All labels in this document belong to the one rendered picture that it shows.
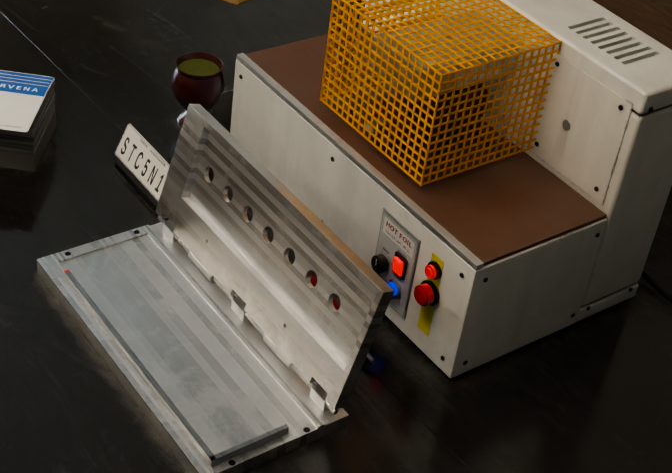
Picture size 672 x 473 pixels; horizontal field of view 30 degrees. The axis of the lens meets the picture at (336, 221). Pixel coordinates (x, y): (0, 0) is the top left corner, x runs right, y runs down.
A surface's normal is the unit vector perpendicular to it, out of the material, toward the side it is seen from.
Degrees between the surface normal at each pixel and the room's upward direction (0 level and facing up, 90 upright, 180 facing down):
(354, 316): 74
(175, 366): 0
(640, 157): 90
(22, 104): 0
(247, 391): 0
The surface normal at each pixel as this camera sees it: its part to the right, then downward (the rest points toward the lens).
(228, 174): -0.75, 0.05
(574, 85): -0.81, 0.28
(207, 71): 0.11, -0.79
